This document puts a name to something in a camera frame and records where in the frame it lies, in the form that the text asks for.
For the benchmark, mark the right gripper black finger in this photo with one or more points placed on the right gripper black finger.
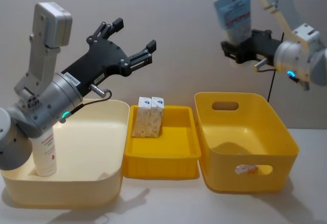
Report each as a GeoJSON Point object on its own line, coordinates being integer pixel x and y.
{"type": "Point", "coordinates": [230, 51]}

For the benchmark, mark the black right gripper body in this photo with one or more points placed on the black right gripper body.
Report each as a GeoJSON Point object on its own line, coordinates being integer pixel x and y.
{"type": "Point", "coordinates": [260, 46]}

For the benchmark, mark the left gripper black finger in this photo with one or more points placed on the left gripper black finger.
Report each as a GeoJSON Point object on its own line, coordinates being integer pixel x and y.
{"type": "Point", "coordinates": [107, 28]}
{"type": "Point", "coordinates": [139, 59]}

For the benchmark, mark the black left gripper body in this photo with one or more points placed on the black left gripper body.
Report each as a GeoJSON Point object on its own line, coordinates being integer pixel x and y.
{"type": "Point", "coordinates": [102, 55]}

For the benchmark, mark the blue-topped white packet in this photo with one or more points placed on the blue-topped white packet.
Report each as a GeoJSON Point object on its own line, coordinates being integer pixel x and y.
{"type": "Point", "coordinates": [235, 12]}

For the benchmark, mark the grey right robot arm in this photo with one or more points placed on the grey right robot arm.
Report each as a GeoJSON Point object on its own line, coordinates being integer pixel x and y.
{"type": "Point", "coordinates": [288, 53]}

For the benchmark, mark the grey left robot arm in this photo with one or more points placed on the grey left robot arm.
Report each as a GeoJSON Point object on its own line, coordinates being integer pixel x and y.
{"type": "Point", "coordinates": [58, 94]}

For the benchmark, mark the white box with blue mark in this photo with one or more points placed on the white box with blue mark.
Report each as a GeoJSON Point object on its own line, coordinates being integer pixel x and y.
{"type": "Point", "coordinates": [155, 119]}
{"type": "Point", "coordinates": [141, 119]}

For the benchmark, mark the shallow yellow plastic tray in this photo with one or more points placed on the shallow yellow plastic tray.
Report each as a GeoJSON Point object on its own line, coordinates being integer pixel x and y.
{"type": "Point", "coordinates": [163, 145]}

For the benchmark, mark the cream plastic bin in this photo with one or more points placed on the cream plastic bin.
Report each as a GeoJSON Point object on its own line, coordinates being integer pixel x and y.
{"type": "Point", "coordinates": [84, 145]}

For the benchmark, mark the white tube with red print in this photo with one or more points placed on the white tube with red print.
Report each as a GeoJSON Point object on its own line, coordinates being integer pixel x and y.
{"type": "Point", "coordinates": [46, 157]}

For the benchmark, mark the small white and red packet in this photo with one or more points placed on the small white and red packet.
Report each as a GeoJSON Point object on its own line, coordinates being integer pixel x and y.
{"type": "Point", "coordinates": [246, 170]}

